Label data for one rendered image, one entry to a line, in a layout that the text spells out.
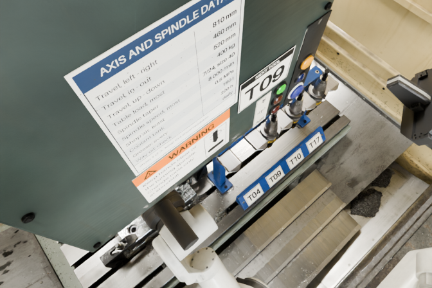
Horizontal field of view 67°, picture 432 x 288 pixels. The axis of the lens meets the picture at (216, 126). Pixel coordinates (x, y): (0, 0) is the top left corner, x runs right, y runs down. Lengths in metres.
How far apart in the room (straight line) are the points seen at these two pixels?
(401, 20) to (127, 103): 1.16
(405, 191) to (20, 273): 1.70
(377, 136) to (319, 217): 0.44
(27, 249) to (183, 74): 1.49
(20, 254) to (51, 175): 1.41
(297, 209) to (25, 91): 1.32
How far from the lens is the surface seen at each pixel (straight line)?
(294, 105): 1.04
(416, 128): 0.56
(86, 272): 1.33
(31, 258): 1.71
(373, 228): 1.64
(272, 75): 0.47
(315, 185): 1.53
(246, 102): 0.46
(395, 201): 1.71
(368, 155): 1.61
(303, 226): 1.47
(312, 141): 1.36
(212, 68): 0.34
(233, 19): 0.31
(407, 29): 1.35
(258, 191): 1.26
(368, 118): 1.63
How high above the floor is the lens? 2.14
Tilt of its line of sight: 63 degrees down
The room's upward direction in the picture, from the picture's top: 2 degrees counter-clockwise
